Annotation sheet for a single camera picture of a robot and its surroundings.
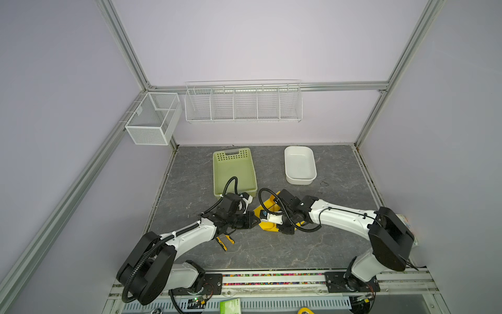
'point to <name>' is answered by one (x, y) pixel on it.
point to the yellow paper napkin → (269, 207)
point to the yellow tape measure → (305, 309)
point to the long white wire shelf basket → (248, 101)
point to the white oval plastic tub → (300, 165)
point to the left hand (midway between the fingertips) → (260, 223)
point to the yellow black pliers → (222, 244)
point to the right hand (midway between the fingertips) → (279, 224)
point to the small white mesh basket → (153, 122)
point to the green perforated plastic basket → (238, 163)
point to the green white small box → (231, 306)
